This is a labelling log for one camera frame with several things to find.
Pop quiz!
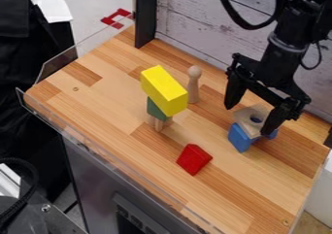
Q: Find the wooden block with hole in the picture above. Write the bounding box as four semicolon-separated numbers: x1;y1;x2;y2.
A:
232;103;276;139

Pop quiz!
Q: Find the wooden peg figure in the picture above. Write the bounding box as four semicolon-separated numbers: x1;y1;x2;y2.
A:
185;65;204;105

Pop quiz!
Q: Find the black post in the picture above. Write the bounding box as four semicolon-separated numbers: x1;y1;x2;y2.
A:
132;0;160;50

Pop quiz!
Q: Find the small wooden block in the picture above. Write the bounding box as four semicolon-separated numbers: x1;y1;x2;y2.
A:
148;114;176;133

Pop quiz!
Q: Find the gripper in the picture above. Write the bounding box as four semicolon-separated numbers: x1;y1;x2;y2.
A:
222;36;313;137

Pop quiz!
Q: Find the blue block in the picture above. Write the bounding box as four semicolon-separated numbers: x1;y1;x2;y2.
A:
226;122;281;153

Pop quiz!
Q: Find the yellow block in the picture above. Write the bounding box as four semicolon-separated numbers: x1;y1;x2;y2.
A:
138;64;190;117

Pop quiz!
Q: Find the green block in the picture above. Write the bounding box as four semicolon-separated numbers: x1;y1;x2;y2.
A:
145;96;173;122

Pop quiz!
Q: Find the red block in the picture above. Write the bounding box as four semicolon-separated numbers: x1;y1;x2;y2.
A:
175;143;215;177

